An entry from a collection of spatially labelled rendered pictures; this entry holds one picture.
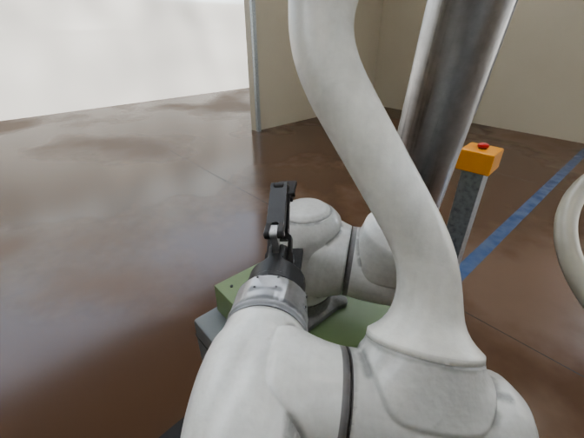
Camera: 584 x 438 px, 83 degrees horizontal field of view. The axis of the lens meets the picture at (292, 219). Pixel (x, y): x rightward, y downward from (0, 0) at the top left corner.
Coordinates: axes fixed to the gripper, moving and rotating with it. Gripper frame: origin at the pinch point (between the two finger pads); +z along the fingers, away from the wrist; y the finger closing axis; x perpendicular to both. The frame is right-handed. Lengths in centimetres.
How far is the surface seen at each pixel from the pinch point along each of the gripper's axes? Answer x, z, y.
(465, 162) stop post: -56, 75, -18
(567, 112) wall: -342, 486, -98
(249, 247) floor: 60, 159, -107
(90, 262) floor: 170, 129, -97
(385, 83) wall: -112, 692, -61
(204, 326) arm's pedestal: 27.2, 9.1, -35.0
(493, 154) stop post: -63, 71, -14
